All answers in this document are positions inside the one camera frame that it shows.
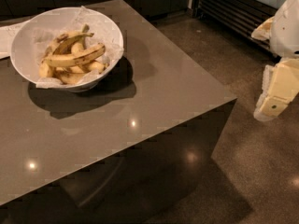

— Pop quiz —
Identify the upper curved yellow banana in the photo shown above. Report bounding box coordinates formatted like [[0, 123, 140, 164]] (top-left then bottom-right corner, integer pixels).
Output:
[[51, 31, 93, 54]]

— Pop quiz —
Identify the dark metal vent grille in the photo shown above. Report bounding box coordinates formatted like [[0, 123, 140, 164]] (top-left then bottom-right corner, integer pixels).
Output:
[[195, 0, 286, 50]]

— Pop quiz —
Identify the white bowl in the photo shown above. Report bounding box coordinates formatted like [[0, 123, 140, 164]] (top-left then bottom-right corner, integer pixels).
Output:
[[9, 6, 124, 93]]

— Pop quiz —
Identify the white paper sheet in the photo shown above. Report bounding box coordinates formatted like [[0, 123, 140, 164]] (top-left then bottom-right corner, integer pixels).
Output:
[[0, 21, 27, 59]]

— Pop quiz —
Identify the white paper bowl liner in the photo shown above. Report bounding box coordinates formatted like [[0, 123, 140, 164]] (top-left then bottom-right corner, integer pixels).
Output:
[[31, 5, 125, 90]]

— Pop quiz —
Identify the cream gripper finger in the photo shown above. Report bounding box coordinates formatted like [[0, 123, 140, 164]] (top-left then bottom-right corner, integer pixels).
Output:
[[251, 17, 274, 41], [253, 59, 299, 121]]

